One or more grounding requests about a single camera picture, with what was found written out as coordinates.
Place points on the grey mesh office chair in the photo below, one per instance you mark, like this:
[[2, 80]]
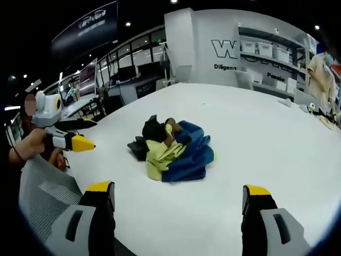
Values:
[[48, 194]]

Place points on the white storage box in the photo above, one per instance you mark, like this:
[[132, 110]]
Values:
[[291, 86], [257, 77]]

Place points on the white storage shelf unit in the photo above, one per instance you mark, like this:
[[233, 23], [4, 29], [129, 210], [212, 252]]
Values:
[[295, 69]]

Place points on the white cloth piece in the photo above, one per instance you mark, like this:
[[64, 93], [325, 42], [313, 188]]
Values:
[[285, 102]]

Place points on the wooden board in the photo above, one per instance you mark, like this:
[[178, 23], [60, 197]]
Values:
[[327, 124]]

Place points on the white chair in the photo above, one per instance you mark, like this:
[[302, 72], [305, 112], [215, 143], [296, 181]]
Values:
[[243, 80]]

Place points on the white storage bin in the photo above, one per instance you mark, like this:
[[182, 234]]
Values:
[[282, 54], [249, 46], [264, 50]]

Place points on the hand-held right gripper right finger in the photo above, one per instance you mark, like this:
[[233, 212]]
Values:
[[269, 232]]

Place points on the dark hanging banner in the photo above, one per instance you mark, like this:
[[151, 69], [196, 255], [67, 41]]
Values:
[[88, 24]]

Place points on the yellow blue black garment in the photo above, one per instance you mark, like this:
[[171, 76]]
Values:
[[181, 157]]

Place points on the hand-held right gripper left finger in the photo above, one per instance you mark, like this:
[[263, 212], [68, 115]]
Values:
[[80, 229]]

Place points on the person's left hand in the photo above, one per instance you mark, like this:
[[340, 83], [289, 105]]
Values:
[[32, 145]]

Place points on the standing display screen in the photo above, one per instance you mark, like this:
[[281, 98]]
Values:
[[88, 78]]

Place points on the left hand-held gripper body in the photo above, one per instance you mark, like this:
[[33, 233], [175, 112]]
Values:
[[46, 110]]

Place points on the white background desk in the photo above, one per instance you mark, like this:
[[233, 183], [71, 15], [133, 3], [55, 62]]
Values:
[[80, 105]]

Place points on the black computer monitor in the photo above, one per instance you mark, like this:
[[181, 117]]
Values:
[[149, 70], [127, 72]]

